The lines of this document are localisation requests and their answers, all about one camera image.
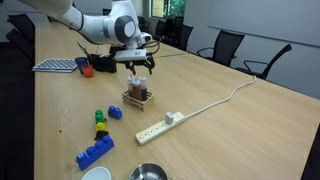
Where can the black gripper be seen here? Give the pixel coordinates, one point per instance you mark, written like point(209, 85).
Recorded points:
point(141, 62)

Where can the dark sauce squeeze bottle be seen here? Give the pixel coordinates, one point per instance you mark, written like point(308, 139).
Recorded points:
point(143, 89)

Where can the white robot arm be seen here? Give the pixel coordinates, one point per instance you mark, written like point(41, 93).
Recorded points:
point(110, 26)

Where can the red sauce squeeze bottle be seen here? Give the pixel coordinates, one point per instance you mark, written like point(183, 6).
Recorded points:
point(137, 91)

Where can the small wooden crate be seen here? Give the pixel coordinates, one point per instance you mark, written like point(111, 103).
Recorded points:
point(141, 103)

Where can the black office chair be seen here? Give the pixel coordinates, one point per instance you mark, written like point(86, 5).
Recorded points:
point(106, 12)
point(270, 63)
point(183, 37)
point(224, 46)
point(144, 25)
point(51, 19)
point(20, 45)
point(22, 26)
point(160, 30)

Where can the small blue toy block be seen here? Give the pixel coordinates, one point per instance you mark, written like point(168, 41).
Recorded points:
point(115, 113)

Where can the orange cup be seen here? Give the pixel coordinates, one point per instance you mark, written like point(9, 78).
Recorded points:
point(87, 71)

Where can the white plug adapter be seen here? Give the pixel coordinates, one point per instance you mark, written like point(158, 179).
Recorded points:
point(169, 118)

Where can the blue cup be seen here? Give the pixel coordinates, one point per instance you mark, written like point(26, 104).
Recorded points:
point(80, 63)

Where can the dark stick utensil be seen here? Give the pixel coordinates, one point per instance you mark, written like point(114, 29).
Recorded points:
point(83, 49)

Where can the cream power strip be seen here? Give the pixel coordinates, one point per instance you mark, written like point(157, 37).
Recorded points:
point(156, 130)

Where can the green toy block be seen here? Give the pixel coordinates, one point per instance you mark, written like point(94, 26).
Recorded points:
point(99, 116)

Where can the window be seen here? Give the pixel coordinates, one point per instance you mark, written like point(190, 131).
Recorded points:
point(168, 8)

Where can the green yellow toy car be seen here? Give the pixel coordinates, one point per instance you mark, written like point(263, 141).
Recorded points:
point(100, 126)

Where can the long blue toy block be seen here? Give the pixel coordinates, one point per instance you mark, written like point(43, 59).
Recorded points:
point(95, 152)

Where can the steel bowl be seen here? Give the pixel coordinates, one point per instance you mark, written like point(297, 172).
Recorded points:
point(148, 172)

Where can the white mug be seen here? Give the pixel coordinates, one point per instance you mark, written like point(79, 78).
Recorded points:
point(97, 174)

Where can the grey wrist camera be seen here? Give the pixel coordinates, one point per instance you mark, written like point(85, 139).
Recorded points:
point(130, 55)

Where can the wall whiteboard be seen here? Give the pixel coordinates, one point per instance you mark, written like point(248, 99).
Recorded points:
point(266, 20)

